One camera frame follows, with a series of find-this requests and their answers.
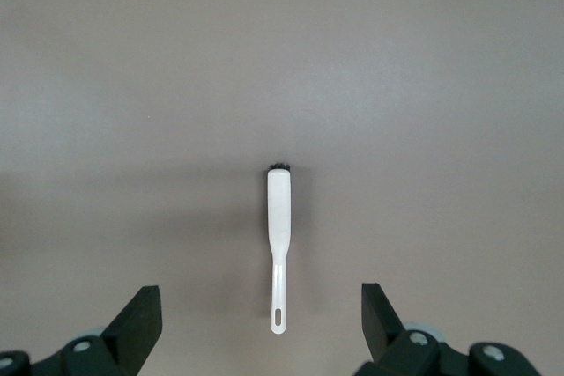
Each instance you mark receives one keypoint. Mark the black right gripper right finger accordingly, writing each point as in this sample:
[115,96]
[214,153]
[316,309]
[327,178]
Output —
[388,341]

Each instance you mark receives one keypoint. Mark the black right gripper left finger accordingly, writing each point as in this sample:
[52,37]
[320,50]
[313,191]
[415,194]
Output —
[128,336]

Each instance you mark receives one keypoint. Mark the beige brush with black bristles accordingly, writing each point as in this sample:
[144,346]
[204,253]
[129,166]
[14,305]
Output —
[279,217]

